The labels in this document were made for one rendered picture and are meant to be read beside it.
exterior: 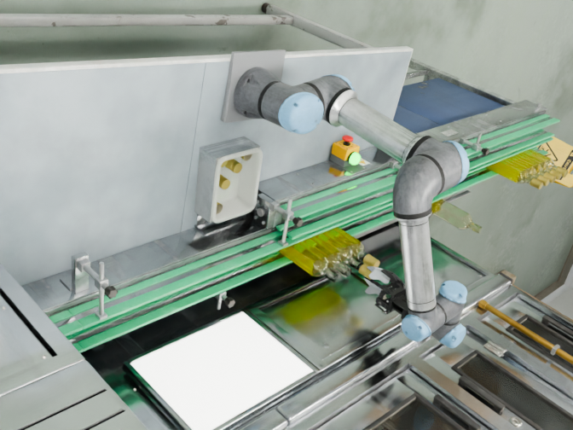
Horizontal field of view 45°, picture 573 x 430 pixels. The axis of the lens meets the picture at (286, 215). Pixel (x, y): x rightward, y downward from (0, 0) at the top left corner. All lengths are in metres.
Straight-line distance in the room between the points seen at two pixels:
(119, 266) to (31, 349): 0.55
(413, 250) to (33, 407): 0.96
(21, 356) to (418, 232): 0.96
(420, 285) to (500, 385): 0.53
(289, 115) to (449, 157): 0.44
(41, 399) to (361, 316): 1.15
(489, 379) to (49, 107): 1.47
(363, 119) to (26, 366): 1.06
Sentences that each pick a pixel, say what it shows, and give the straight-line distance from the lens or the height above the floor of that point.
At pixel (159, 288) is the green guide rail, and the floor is 0.94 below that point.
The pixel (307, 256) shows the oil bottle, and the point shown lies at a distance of 2.16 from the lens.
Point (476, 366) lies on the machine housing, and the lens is 2.26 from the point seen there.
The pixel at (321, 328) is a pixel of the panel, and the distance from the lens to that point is 2.14.
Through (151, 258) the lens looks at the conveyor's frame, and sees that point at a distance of 2.02.
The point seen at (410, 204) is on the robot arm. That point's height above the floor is 1.39.
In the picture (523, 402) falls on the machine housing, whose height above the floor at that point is 1.73.
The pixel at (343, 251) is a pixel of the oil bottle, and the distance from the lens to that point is 2.22.
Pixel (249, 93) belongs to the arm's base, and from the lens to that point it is 1.99.
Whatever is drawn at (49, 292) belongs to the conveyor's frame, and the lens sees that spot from 1.90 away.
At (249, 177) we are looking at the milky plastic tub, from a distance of 2.14.
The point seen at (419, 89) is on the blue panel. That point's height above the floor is 0.40.
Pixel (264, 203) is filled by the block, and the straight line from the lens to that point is 2.17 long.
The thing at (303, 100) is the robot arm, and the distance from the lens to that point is 1.89.
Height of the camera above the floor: 2.17
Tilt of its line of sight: 35 degrees down
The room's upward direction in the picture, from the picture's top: 124 degrees clockwise
